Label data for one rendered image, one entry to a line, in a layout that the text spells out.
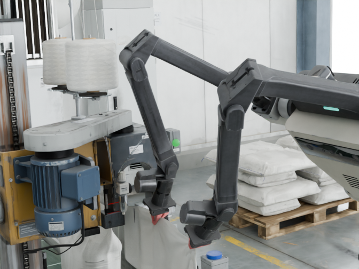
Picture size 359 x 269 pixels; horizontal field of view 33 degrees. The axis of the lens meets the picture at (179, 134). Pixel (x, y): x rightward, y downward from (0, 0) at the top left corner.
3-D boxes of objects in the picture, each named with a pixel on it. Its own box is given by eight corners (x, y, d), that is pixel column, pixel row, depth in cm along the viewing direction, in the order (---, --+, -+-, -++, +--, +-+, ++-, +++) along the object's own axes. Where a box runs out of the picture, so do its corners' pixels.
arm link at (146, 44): (146, 28, 173) (134, 20, 181) (124, 70, 175) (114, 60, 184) (259, 85, 196) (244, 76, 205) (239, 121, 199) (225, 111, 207)
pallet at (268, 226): (367, 210, 544) (368, 194, 541) (266, 239, 480) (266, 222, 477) (302, 190, 612) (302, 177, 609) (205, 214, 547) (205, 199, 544)
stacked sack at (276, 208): (303, 210, 506) (303, 195, 504) (262, 220, 484) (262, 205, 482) (253, 192, 562) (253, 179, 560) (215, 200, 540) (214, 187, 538)
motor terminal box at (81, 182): (102, 201, 189) (100, 165, 187) (80, 210, 181) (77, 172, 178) (83, 197, 194) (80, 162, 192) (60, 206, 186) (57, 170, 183)
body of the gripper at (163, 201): (141, 203, 207) (145, 186, 203) (165, 197, 213) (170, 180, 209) (151, 214, 203) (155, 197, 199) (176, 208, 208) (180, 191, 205)
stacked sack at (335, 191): (373, 196, 541) (373, 180, 538) (318, 211, 507) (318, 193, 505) (337, 186, 577) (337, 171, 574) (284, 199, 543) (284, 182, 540)
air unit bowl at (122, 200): (129, 211, 215) (128, 195, 214) (121, 213, 214) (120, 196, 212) (125, 209, 218) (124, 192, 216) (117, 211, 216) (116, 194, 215)
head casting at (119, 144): (172, 200, 231) (169, 123, 225) (114, 212, 218) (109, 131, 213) (135, 183, 256) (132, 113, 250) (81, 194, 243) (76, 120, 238)
